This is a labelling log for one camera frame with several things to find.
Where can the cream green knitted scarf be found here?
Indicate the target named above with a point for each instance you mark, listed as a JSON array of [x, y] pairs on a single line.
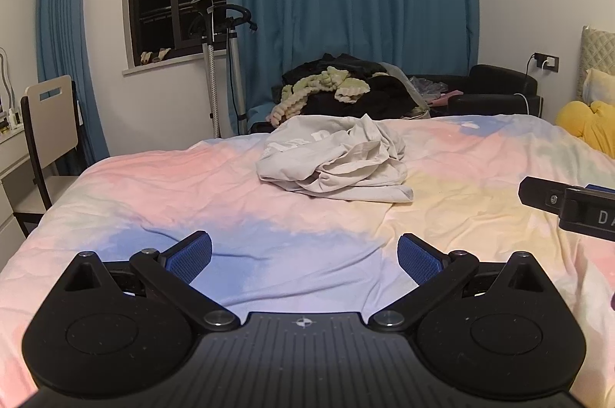
[[298, 97]]

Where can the clear plastic bag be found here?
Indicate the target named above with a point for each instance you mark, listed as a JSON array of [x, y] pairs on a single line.
[[430, 87]]

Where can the wall socket with white charger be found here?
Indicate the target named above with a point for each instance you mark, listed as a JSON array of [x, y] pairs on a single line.
[[547, 62]]

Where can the cream pillow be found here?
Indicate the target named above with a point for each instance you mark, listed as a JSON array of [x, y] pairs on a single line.
[[603, 84]]

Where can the small bottles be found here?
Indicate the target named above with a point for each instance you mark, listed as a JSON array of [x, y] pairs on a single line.
[[14, 120]]

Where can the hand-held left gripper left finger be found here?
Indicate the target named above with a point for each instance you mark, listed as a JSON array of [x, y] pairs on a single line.
[[192, 256]]

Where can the pile of dark clothes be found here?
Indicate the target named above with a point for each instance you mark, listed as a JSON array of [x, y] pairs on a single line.
[[379, 96]]

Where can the white curved lamp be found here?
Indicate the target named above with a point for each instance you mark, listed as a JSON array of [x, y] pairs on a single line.
[[4, 72]]

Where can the black sofa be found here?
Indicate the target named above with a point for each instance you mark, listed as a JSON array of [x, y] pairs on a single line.
[[495, 76]]

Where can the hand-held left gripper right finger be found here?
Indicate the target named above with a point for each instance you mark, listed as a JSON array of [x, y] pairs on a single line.
[[418, 261]]

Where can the yellow plush toy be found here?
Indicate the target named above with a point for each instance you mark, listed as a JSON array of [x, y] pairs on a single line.
[[588, 124]]

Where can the beige quilted headboard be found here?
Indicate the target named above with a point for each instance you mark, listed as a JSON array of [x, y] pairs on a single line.
[[593, 48]]

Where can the white t-shirt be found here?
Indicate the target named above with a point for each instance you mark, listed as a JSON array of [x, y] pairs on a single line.
[[336, 168]]

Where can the pastel tie-dye bedsheet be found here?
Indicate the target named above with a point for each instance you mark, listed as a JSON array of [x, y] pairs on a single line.
[[288, 244]]

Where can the beige cloth on sill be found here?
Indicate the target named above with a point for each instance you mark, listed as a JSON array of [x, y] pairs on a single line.
[[153, 55]]

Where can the pink cloth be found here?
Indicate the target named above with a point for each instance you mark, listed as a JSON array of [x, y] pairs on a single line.
[[444, 98]]

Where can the white desk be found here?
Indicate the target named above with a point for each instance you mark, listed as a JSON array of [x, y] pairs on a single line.
[[12, 163]]

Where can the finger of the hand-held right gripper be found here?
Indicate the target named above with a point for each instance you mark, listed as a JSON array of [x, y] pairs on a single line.
[[538, 194], [600, 188]]

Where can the blue curtain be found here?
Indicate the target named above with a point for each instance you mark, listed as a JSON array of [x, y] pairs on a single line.
[[62, 28], [360, 4]]

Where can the beige chair with black frame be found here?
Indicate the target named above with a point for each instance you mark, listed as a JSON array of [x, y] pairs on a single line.
[[48, 124]]

